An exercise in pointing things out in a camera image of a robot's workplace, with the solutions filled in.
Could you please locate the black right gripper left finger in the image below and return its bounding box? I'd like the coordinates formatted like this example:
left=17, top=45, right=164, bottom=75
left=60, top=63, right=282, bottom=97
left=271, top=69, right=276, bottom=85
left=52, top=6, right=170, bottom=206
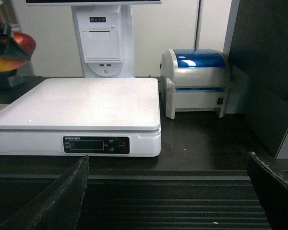
left=0, top=156, right=89, bottom=230

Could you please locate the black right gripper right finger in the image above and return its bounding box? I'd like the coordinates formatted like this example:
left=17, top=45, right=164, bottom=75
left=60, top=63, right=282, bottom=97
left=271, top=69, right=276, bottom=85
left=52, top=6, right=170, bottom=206
left=247, top=152, right=288, bottom=230

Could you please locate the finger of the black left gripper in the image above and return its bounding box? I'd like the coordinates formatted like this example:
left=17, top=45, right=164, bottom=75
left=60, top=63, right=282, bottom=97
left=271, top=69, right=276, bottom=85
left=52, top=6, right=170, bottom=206
left=0, top=23, right=31, bottom=60

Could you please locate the dark red mango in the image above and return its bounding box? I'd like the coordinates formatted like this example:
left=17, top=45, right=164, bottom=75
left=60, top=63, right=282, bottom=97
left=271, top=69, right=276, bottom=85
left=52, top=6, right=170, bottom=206
left=0, top=33, right=36, bottom=72

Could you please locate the white electronic scale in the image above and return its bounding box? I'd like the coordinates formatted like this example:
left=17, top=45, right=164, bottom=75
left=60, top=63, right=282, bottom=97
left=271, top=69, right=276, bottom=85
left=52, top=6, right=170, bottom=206
left=0, top=78, right=161, bottom=157

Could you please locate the black barcode scanner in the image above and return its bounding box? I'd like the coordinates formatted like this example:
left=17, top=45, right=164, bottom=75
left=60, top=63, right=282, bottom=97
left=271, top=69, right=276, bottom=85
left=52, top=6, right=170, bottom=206
left=0, top=69, right=25, bottom=90

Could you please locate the white POS terminal stand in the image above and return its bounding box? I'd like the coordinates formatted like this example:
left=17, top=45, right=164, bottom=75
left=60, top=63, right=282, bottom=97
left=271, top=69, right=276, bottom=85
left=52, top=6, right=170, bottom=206
left=26, top=0, right=161, bottom=78

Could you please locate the dark grey cabinet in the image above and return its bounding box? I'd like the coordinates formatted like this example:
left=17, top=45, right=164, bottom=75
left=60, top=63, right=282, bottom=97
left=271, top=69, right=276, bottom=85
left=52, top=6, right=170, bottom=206
left=229, top=0, right=288, bottom=159

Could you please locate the white blue label printer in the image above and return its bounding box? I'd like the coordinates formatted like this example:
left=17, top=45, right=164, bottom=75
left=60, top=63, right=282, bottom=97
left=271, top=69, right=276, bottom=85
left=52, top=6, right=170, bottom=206
left=160, top=49, right=231, bottom=119

